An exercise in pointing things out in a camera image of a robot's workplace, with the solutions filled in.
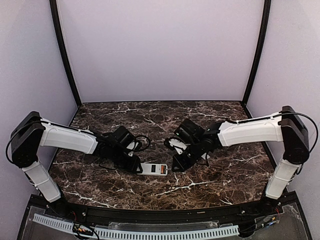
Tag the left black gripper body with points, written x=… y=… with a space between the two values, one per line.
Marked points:
x=128 y=160

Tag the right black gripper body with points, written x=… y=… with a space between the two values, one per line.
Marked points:
x=185 y=157

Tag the white remote control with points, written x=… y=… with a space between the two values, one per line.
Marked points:
x=152 y=169

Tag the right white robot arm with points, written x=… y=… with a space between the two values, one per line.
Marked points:
x=284 y=126

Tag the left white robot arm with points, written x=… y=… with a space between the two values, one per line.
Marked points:
x=34 y=132

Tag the red battery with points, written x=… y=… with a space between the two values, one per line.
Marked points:
x=163 y=170

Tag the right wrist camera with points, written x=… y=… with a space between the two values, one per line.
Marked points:
x=189 y=132

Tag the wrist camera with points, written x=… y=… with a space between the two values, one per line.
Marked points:
x=123 y=136
x=189 y=132

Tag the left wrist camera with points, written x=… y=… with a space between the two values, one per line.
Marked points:
x=123 y=136

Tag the black front rail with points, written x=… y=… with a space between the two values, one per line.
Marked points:
x=244 y=213

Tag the white slotted cable duct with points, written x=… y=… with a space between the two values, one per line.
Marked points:
x=135 y=231

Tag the right black frame post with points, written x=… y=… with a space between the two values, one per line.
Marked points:
x=258 y=51

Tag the black frame post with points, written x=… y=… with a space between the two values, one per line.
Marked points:
x=258 y=51
x=63 y=52

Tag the left black frame post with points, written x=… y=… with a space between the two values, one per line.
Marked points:
x=63 y=52

